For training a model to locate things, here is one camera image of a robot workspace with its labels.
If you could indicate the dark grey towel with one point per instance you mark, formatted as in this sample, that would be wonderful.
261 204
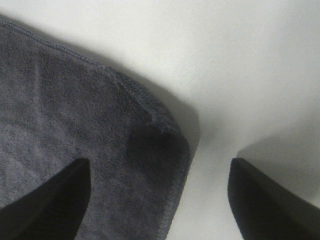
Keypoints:
57 106

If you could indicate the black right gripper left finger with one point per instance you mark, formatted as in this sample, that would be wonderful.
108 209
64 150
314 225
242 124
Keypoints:
54 210

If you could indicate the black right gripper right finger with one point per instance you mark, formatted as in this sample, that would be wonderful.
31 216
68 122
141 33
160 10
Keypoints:
264 210

